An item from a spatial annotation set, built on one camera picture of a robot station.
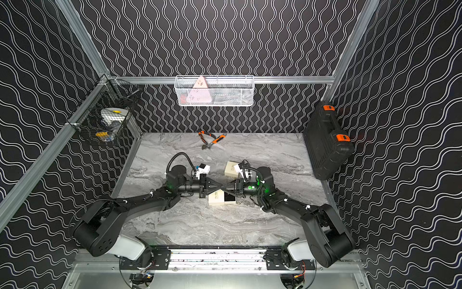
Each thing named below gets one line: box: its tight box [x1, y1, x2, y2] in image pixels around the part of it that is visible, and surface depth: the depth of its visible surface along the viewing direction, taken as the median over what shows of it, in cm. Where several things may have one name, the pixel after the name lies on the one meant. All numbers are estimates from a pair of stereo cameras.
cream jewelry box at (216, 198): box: [208, 189, 225, 206], surface depth 90 cm
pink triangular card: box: [185, 75, 213, 103], surface depth 92 cm
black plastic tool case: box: [303, 100, 355, 181], surface depth 92 cm
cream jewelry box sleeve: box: [223, 160, 240, 178], surface depth 102 cm
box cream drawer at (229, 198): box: [223, 191, 237, 205], surface depth 92 cm
